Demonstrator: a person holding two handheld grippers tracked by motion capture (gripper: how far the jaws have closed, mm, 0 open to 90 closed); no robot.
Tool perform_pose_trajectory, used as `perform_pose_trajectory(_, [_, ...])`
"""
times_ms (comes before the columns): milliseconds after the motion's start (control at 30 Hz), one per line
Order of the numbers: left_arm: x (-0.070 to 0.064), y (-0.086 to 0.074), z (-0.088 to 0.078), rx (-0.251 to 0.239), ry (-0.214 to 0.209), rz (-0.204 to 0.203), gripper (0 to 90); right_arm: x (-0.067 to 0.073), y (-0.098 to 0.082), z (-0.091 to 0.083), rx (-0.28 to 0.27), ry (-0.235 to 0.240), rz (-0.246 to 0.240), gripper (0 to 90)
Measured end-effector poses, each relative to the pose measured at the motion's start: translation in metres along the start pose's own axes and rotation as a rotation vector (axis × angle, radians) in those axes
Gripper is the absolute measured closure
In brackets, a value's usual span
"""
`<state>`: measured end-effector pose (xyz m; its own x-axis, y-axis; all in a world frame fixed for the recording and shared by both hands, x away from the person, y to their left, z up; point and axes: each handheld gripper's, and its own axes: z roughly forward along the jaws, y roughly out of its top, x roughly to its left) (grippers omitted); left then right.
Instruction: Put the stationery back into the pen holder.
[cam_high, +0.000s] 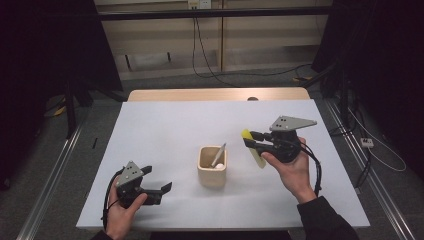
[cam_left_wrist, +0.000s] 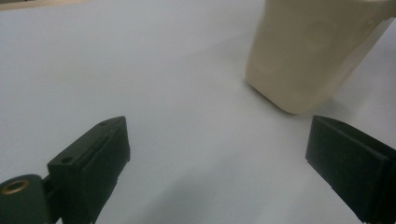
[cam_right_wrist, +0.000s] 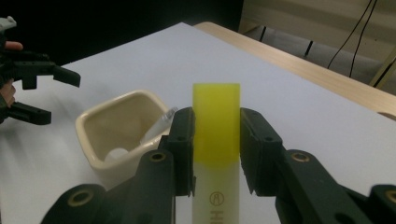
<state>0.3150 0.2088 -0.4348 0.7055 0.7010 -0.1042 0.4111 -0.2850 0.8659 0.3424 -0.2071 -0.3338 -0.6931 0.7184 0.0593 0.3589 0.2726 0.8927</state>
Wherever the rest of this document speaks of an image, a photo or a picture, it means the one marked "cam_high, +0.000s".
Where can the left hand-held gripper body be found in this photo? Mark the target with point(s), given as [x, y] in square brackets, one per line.
[129, 181]

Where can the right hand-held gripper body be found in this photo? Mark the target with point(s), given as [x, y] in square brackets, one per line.
[283, 143]

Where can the yellow highlighter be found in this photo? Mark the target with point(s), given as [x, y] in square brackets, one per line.
[258, 160]

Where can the white pen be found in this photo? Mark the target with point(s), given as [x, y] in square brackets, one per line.
[220, 154]

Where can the beige square pen cup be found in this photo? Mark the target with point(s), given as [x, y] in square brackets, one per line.
[212, 173]

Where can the person's right hand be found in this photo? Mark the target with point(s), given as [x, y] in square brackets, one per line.
[293, 176]

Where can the person's left hand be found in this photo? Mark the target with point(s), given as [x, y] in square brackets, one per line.
[121, 220]

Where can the wooden table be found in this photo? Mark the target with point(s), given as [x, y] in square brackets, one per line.
[200, 94]

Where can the black metal stand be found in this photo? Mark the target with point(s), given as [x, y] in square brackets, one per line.
[70, 110]
[343, 100]

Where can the white power strip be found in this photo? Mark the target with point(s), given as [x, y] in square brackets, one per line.
[367, 143]

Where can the dark curtain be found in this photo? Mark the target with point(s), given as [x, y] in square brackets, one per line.
[383, 66]
[40, 66]

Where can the black horizontal bar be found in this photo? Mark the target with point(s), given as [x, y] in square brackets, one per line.
[216, 12]

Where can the aluminium floor rail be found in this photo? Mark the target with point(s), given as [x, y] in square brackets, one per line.
[50, 183]
[370, 173]

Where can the white wall socket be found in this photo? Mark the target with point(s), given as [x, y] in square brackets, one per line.
[199, 3]

